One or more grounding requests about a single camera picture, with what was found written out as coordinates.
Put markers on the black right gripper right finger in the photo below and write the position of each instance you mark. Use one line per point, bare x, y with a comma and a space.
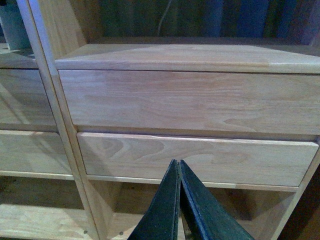
203, 215

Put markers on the lower right wooden drawer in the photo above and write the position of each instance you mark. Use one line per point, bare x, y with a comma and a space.
125, 157

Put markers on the upper left wooden drawer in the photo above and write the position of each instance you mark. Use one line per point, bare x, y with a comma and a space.
23, 100

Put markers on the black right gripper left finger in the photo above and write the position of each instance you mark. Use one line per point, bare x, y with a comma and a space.
161, 220

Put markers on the lower left wooden drawer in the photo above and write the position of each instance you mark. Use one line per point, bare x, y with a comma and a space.
33, 151

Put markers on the wooden drawer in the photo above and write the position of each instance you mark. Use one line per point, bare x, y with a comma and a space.
204, 101
23, 100
33, 151
125, 157

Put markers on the upper right wooden drawer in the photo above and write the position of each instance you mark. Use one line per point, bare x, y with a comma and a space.
204, 101

